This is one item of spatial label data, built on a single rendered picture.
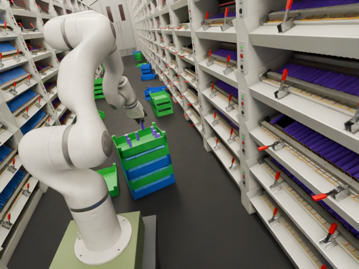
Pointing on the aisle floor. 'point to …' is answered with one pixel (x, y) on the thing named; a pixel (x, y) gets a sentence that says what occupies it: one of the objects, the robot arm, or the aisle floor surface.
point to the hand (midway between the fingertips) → (140, 120)
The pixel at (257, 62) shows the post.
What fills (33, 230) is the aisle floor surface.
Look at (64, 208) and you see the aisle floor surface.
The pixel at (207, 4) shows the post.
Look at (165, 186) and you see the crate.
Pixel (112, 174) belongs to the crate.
